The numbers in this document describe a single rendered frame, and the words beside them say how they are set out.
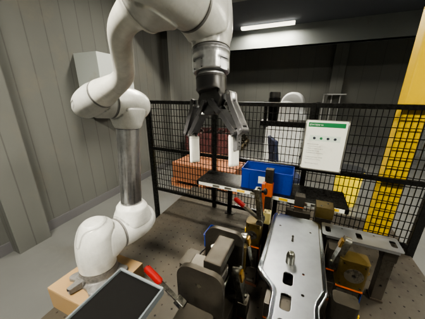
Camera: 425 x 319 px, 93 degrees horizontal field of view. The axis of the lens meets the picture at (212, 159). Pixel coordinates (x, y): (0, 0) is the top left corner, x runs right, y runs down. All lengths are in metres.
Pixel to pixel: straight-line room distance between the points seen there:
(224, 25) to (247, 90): 6.59
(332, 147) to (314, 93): 5.60
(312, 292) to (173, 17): 0.82
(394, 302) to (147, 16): 1.41
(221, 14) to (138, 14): 0.17
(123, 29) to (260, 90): 6.60
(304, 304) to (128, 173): 0.83
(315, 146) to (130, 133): 1.04
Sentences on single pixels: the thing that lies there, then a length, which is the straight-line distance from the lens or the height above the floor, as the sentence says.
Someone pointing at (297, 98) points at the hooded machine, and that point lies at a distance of 5.50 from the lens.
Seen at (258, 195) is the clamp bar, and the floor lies 1.19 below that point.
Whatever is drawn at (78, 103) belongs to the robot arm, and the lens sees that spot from 0.88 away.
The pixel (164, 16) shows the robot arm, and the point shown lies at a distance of 0.44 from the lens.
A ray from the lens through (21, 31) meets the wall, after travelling 3.05.
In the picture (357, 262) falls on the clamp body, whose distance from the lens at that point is 0.92.
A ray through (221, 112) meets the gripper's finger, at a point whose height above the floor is 1.56.
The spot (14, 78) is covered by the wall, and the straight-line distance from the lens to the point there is 2.92.
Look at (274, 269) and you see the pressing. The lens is 0.85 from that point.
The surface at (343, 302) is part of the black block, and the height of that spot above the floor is 0.99.
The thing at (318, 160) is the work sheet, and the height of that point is 1.21.
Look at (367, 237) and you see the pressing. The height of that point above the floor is 1.00.
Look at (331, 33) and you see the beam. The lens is 5.99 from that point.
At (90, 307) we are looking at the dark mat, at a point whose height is 1.16.
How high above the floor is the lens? 1.60
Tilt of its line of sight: 18 degrees down
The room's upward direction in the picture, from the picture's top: straight up
